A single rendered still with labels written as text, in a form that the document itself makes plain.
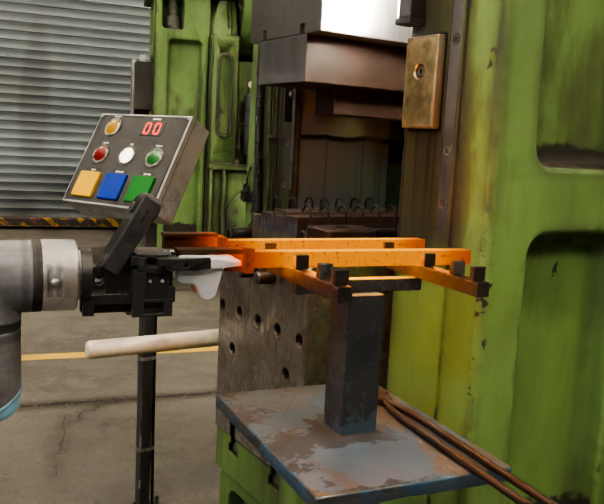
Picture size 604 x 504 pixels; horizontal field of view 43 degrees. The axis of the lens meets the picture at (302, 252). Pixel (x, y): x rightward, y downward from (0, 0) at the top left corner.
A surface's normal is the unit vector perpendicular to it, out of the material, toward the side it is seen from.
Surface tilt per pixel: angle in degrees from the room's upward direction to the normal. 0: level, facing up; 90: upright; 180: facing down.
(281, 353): 90
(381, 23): 90
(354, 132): 90
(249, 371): 90
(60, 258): 54
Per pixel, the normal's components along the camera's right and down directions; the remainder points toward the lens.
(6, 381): 0.91, 0.13
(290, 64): -0.85, 0.03
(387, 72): 0.52, 0.14
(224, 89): 0.24, 0.14
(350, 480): 0.05, -0.99
